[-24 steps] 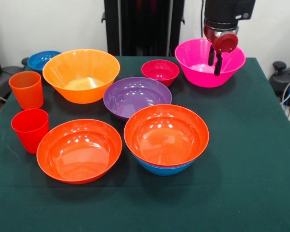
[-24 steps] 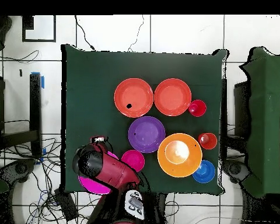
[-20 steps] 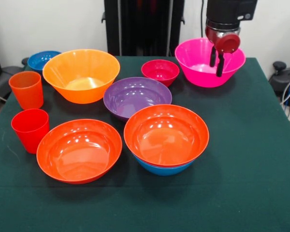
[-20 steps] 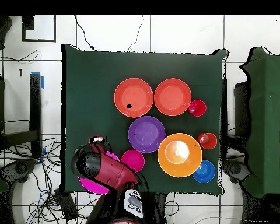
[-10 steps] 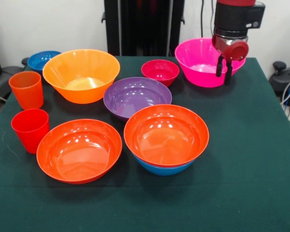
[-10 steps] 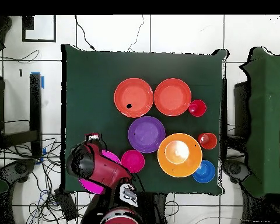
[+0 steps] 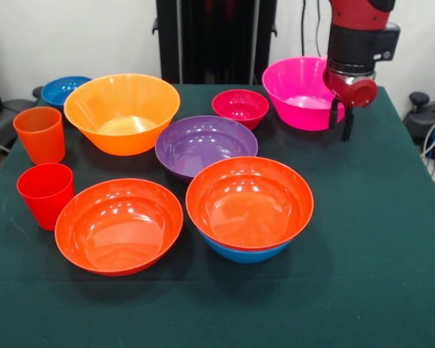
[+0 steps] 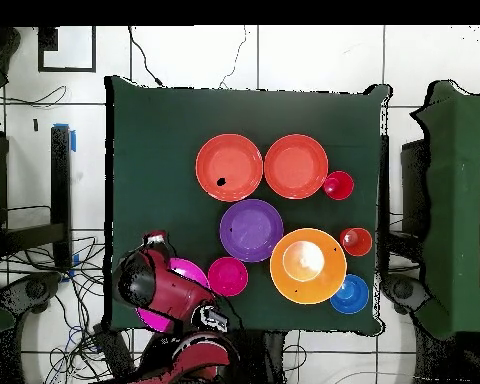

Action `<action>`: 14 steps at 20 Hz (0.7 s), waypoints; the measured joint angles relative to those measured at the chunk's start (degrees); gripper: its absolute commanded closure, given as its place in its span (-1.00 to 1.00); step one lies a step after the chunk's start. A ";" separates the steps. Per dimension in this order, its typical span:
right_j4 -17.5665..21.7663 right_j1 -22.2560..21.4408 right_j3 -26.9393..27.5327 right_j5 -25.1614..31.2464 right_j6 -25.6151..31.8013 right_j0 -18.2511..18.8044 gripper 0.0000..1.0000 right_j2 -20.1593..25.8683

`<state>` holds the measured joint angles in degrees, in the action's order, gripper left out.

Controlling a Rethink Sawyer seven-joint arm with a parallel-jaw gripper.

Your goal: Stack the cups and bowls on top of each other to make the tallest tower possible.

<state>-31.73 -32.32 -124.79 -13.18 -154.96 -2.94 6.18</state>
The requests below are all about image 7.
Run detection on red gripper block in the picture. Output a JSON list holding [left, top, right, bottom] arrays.
[[324, 70, 378, 142]]

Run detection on large pink bowl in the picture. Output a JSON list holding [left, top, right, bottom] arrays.
[[262, 57, 347, 132]]

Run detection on orange-red shallow bowl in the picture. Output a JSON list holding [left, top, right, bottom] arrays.
[[54, 178, 184, 277], [185, 156, 315, 251]]

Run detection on purple bowl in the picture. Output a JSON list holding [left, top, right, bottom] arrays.
[[154, 115, 259, 183]]

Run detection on large orange bowl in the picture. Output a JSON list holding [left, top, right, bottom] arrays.
[[63, 73, 181, 157]]

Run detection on small crimson bowl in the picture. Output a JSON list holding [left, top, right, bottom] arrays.
[[211, 89, 270, 131]]

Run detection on light blue bowl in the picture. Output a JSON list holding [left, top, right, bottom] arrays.
[[199, 230, 293, 265]]

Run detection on dark green table cloth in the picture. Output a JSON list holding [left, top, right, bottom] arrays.
[[0, 83, 435, 348]]

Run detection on small dark blue bowl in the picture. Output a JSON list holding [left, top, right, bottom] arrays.
[[41, 75, 92, 112]]

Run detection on orange cup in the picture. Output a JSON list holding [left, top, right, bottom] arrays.
[[12, 106, 67, 165]]

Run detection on red cup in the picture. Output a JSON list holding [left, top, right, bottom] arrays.
[[16, 162, 75, 232]]

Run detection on black wall cable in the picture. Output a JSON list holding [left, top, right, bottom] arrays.
[[314, 0, 322, 59], [299, 0, 307, 57]]

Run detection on tangled floor cables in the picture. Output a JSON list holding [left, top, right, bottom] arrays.
[[420, 110, 435, 175]]

